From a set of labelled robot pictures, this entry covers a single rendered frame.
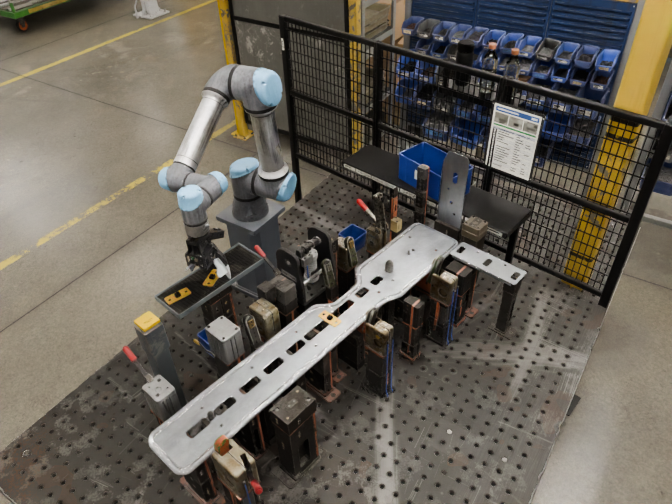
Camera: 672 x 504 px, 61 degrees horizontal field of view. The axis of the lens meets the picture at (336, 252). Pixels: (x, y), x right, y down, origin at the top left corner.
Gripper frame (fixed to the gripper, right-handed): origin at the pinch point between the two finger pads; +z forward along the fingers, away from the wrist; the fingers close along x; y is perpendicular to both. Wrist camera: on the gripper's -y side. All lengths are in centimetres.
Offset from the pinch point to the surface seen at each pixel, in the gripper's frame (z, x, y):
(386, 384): 41, 62, -1
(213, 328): 6.8, 8.0, 17.4
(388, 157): 16, 36, -114
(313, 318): 17.9, 33.9, -5.1
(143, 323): 1.8, -11.7, 25.3
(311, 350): 17.8, 38.0, 8.9
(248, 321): 8.4, 16.9, 10.2
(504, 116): -21, 86, -96
